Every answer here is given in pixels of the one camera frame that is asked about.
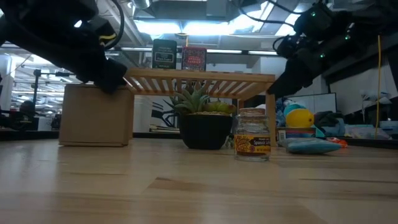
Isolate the white lamp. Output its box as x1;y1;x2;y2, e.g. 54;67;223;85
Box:
359;89;393;108

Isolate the clear plastic bag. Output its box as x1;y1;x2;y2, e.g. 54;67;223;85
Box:
344;123;392;140

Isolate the wooden slatted shelf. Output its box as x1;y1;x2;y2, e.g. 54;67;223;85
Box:
123;67;277;147

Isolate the pile of clothing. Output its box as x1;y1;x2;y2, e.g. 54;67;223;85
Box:
275;98;346;138

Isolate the black stand pole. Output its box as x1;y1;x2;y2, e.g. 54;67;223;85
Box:
32;68;75;118

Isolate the red spice tin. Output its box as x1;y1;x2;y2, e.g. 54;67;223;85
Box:
181;46;208;72

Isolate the thick yellow cable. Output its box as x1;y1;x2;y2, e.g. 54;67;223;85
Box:
374;34;382;139

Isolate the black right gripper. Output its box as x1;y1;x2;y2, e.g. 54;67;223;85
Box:
267;34;343;98

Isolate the orange candy wrapper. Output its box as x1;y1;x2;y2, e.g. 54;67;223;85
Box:
325;136;349;149

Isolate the black spice tin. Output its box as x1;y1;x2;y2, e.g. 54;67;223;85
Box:
152;39;178;70

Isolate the flat silver spice pouch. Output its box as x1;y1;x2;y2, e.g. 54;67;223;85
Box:
277;137;343;155

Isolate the white panel with dark frame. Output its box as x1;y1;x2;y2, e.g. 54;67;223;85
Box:
287;92;338;114

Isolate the brown cardboard box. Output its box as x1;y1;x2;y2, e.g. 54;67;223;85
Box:
58;83;135;147

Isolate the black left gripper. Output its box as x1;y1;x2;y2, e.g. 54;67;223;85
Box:
37;15;128;94

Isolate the small tin can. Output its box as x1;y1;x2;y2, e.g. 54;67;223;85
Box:
276;126;318;140

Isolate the glass spice jar with cork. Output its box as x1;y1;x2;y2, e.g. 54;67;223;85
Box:
233;107;272;162

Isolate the white box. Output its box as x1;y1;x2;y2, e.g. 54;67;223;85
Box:
133;95;153;133

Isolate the succulent plant in black pot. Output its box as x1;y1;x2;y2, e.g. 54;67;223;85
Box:
163;86;238;151

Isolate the long ceiling light bar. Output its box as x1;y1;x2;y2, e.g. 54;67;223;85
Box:
105;46;279;57

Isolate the yellow lemon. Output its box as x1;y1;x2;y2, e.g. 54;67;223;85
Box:
285;108;315;128

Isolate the stack of papers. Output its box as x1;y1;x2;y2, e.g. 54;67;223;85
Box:
149;124;183;134

